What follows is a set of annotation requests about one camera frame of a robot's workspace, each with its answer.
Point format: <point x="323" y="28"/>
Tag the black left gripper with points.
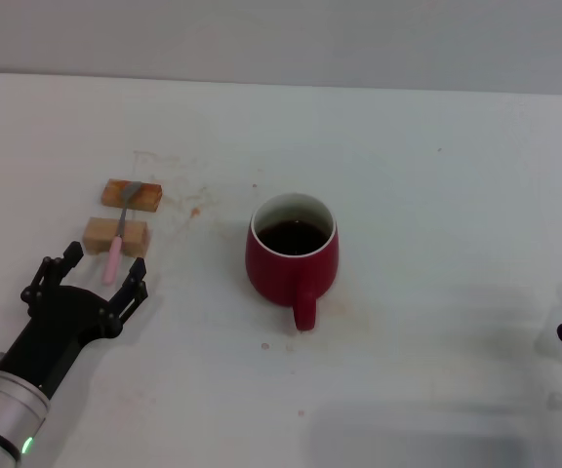
<point x="56" y="331"/>

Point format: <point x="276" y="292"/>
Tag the red ceramic cup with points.
<point x="276" y="278"/>

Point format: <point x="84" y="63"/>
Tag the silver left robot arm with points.
<point x="8" y="409"/>

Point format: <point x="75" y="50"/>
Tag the pale wooden block with feet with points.
<point x="98" y="234"/>

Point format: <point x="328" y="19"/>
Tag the stained wooden block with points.
<point x="149" y="195"/>

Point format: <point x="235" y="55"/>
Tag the dark brown coffee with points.
<point x="291" y="239"/>

